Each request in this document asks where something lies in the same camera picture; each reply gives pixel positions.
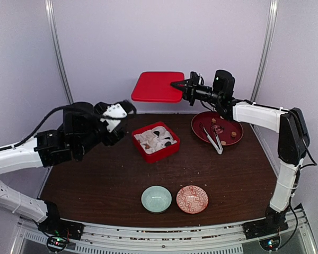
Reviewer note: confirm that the dark red round tray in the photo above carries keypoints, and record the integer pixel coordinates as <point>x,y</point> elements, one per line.
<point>223,128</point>

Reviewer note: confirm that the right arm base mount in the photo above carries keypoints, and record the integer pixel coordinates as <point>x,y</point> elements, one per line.
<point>265,232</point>

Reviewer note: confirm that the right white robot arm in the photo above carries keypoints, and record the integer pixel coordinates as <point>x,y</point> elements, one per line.
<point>293,138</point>

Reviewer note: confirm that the left aluminium frame post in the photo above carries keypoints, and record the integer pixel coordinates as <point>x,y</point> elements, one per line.
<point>59,59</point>

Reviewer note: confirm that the right aluminium frame post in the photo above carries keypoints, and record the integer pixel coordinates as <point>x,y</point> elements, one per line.
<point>270,30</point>

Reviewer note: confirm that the white handled serving tongs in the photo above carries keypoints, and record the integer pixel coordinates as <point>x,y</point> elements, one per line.
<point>216,143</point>

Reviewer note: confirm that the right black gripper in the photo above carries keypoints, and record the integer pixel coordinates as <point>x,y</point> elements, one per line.
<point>190,91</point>

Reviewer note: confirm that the red square box lid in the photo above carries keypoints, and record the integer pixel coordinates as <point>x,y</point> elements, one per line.
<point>155,87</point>

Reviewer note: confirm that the aluminium front rail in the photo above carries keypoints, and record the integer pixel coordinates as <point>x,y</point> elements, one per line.
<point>222,238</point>

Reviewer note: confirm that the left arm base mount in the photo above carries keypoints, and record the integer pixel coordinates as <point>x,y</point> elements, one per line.
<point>59,233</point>

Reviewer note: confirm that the red patterned ceramic bowl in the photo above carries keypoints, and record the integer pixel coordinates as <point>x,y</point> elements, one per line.
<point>192,199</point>

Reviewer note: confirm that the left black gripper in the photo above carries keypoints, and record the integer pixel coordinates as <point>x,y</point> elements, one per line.
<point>116,136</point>

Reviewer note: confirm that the red square chocolate box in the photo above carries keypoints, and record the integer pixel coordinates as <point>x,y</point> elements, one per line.
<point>160,154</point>

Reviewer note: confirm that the pale green ceramic bowl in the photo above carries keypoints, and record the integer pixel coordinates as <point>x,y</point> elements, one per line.
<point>156,199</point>

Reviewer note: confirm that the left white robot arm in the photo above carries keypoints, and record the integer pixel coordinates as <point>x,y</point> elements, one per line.
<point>21,155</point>

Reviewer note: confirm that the aluminium frame post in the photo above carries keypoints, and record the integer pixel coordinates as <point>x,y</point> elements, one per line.
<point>270,30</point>
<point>59,59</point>

